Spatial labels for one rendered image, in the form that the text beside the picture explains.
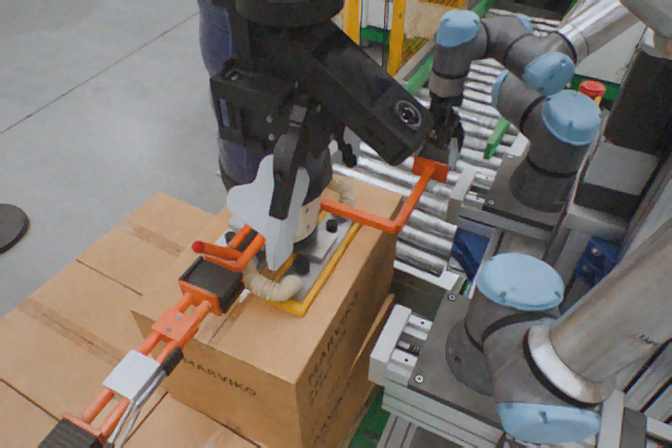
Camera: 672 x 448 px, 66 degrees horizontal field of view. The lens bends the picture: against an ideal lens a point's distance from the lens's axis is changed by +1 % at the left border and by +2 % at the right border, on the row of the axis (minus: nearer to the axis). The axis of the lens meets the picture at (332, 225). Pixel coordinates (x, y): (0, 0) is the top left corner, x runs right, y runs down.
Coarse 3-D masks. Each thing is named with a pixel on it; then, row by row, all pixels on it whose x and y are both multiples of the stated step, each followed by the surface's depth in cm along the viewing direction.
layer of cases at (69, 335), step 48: (144, 240) 178; (192, 240) 178; (48, 288) 163; (96, 288) 163; (144, 288) 163; (0, 336) 151; (48, 336) 151; (96, 336) 151; (0, 384) 140; (48, 384) 140; (96, 384) 140; (0, 432) 131; (48, 432) 131; (144, 432) 131; (192, 432) 131; (336, 432) 156
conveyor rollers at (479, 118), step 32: (544, 32) 290; (480, 64) 264; (416, 96) 249; (480, 96) 244; (480, 128) 224; (512, 128) 226; (384, 160) 213; (480, 160) 211; (448, 192) 196; (448, 224) 183; (416, 256) 173
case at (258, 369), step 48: (384, 192) 136; (384, 240) 131; (336, 288) 113; (384, 288) 153; (144, 336) 116; (240, 336) 104; (288, 336) 104; (336, 336) 116; (192, 384) 123; (240, 384) 109; (288, 384) 98; (336, 384) 132; (240, 432) 130; (288, 432) 115
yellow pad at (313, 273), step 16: (320, 224) 123; (336, 224) 120; (352, 224) 124; (336, 240) 120; (304, 256) 116; (336, 256) 117; (288, 272) 113; (304, 272) 112; (320, 272) 113; (304, 288) 110; (320, 288) 112; (272, 304) 109; (288, 304) 107; (304, 304) 107
